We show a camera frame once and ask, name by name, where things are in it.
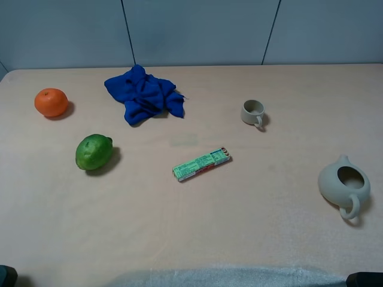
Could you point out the green chewing gum pack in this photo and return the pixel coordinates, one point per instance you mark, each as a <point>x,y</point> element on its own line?
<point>201,164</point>

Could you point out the crumpled blue cloth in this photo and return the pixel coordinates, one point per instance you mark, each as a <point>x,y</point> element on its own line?
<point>144,96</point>

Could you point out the small beige ceramic cup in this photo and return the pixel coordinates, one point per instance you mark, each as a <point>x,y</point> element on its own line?
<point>252,113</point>

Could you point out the green lime fruit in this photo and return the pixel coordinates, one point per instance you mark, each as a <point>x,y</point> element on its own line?
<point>93,152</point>

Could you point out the orange mandarin fruit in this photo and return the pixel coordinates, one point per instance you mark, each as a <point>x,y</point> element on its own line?
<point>51,102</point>

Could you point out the beige ceramic teapot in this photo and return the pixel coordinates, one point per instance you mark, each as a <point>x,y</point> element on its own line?
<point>344,185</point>

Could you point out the dark right base corner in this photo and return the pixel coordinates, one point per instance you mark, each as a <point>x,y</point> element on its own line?
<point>365,279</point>

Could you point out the dark base corner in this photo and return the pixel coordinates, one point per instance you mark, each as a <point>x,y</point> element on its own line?
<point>365,279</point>
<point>8,276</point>

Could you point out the dark left base corner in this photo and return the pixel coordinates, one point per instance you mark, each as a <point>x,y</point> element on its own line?
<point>8,276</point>

